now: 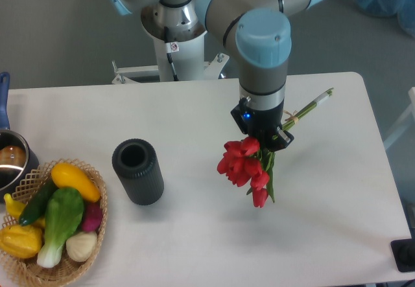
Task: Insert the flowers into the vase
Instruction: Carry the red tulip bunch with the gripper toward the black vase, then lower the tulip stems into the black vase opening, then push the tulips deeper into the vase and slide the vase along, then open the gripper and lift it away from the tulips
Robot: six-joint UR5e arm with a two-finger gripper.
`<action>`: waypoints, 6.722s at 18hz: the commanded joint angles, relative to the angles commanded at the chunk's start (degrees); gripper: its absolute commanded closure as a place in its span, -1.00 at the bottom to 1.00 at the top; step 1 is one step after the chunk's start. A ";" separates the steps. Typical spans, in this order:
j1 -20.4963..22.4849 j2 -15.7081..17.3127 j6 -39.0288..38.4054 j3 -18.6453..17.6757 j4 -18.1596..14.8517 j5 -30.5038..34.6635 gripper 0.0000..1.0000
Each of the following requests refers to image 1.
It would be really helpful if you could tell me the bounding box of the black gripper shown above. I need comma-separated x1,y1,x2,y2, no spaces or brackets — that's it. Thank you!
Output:
231,98,294,152

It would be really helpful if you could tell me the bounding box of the orange yellow pumpkin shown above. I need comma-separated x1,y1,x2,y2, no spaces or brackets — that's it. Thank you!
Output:
1,224,43,259

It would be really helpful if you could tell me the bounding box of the blue handled saucepan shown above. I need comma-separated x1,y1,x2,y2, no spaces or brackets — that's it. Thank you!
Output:
1,72,39,203

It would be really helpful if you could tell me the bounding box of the white garlic bulb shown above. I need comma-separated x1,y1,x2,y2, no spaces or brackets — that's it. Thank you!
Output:
65,232,97,262

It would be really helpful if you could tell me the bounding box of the white furniture frame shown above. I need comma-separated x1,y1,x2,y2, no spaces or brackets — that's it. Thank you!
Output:
383,87,414,150

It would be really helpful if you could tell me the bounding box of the green cucumber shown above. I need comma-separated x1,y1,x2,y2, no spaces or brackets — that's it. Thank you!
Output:
18,179,58,226

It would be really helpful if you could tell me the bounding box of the black device at edge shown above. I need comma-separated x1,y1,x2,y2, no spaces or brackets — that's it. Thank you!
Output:
390,238,414,273

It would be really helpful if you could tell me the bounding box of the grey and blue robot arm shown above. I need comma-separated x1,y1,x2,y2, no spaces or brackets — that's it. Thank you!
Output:
112,0,323,152

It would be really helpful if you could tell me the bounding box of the dark grey ribbed vase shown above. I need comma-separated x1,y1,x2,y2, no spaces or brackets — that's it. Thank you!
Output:
112,139,165,205

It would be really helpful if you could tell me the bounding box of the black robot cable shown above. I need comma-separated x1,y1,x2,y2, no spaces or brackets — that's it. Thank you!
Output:
163,26,180,82

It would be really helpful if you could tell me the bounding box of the small yellow gourd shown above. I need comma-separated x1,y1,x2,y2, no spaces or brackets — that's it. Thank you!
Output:
4,193,45,229

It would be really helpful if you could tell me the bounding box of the woven wicker basket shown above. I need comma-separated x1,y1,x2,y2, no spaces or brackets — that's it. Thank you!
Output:
1,159,108,286

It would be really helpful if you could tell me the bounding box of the yellow squash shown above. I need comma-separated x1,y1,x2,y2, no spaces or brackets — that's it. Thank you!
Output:
51,163,101,203

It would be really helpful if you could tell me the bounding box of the red tulip bouquet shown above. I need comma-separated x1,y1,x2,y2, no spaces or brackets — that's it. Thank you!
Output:
217,88,333,208

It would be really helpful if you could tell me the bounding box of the green bok choy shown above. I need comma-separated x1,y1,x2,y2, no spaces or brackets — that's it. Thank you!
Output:
37,187,84,268

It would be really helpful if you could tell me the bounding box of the magenta radish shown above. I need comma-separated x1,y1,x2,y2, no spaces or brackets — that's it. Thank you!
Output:
81,203,103,232

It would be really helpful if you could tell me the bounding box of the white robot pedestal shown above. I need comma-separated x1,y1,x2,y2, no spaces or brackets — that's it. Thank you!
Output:
112,0,230,84

